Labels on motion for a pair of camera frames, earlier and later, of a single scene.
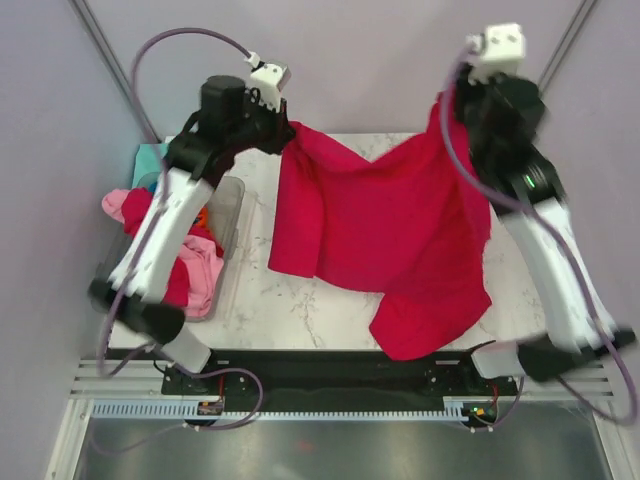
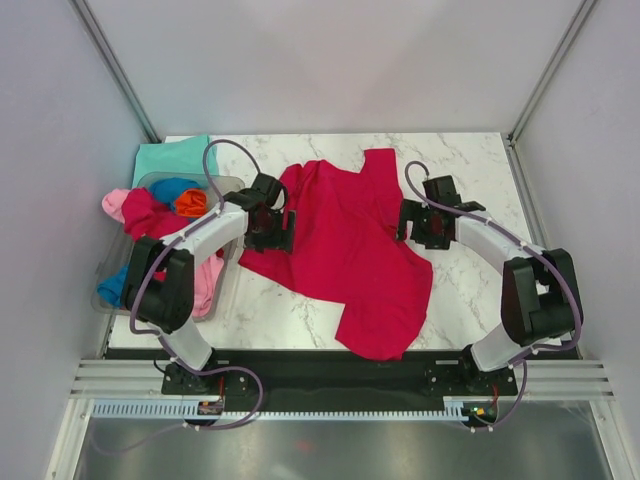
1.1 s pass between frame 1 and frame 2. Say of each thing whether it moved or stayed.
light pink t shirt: stayed
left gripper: moved
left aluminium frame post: stayed
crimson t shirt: moved
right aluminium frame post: stayed
